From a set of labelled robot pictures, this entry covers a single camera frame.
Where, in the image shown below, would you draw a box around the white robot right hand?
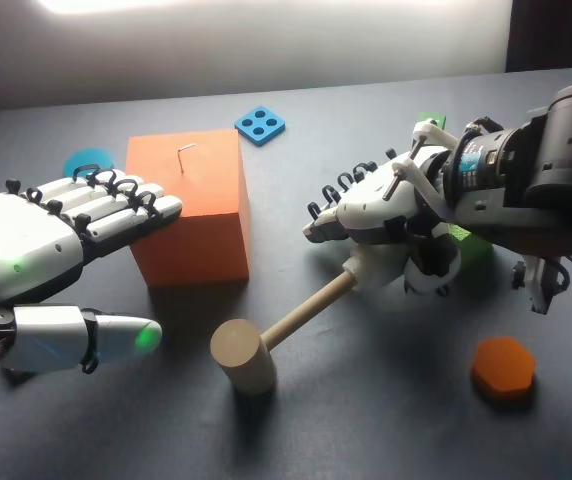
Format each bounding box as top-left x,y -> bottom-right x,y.
301,148 -> 463,299

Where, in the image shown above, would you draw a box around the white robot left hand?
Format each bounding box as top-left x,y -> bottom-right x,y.
0,167 -> 185,376

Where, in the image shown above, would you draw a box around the wooden mallet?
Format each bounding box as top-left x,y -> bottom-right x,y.
209,243 -> 410,396

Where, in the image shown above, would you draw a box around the thin metal nail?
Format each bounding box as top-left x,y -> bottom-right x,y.
176,143 -> 196,175

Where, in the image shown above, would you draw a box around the large orange foam cube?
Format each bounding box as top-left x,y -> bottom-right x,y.
125,128 -> 251,287

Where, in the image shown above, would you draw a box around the small green cube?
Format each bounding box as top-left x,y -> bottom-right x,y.
415,112 -> 447,131

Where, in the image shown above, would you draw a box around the blue round disc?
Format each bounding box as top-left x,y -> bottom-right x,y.
63,146 -> 117,177

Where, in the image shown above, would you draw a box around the blue square block, four holes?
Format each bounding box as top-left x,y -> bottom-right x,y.
233,105 -> 287,149

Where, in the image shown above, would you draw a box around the orange hexagon block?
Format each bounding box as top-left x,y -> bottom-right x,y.
469,336 -> 537,401

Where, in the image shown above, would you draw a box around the large green textured cube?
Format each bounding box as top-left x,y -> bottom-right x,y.
445,224 -> 495,272

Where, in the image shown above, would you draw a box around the grey table cloth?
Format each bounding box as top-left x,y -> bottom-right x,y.
0,64 -> 572,480

